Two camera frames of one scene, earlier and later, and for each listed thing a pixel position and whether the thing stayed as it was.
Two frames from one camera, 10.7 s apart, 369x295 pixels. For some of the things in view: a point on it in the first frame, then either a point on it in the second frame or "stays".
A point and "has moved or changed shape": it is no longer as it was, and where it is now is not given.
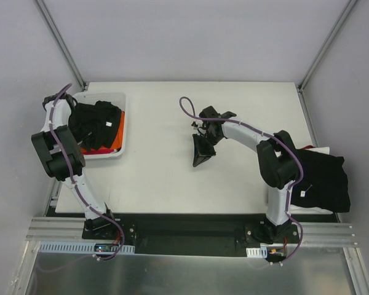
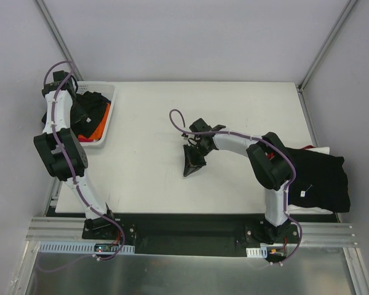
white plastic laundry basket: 117,98 → 108,89
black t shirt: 95,125 has moved or changed shape
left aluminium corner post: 61,43 stays
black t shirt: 322,184 stays
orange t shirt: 119,143 → 98,134
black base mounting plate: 194,235 stays
